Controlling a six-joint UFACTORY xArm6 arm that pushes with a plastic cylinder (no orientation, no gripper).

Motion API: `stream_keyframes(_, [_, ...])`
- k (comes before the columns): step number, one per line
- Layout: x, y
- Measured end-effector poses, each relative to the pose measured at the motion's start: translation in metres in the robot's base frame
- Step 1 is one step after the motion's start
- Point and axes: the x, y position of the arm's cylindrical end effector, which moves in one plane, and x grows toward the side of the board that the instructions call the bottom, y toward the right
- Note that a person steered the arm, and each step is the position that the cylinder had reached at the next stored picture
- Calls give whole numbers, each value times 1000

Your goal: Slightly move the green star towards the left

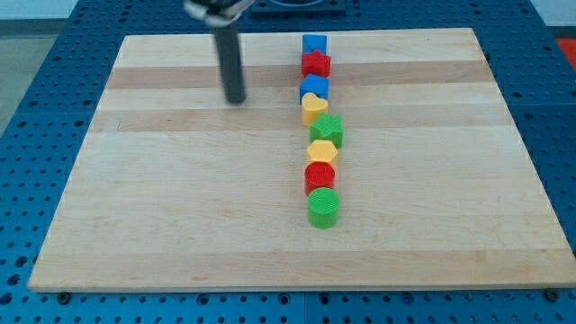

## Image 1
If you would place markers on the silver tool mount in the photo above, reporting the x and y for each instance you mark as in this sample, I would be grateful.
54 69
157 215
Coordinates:
216 13

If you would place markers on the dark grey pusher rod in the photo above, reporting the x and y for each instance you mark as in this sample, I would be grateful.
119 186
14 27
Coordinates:
229 56

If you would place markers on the red star block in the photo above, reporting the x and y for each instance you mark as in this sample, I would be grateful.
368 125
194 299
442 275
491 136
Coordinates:
315 63

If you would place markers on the green star block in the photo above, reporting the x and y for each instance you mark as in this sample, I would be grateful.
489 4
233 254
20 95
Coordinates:
328 127

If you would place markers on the blue cube block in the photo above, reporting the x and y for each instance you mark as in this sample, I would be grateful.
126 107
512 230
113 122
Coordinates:
313 42

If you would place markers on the blue pentagon block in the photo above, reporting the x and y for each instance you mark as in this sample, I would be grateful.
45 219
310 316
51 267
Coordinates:
314 84

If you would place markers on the yellow heart block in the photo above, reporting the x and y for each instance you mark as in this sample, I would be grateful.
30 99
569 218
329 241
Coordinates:
312 107

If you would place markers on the yellow hexagon block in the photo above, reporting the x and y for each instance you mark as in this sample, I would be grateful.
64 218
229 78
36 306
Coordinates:
321 150

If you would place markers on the wooden board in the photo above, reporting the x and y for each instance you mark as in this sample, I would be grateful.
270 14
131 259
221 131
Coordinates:
174 190

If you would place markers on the red cylinder block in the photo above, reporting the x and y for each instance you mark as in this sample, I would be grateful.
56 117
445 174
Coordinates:
317 175

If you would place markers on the green cylinder block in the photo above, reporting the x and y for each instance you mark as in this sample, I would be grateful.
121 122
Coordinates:
323 207

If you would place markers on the red object at edge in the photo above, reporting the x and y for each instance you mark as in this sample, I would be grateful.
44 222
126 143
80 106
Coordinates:
568 47

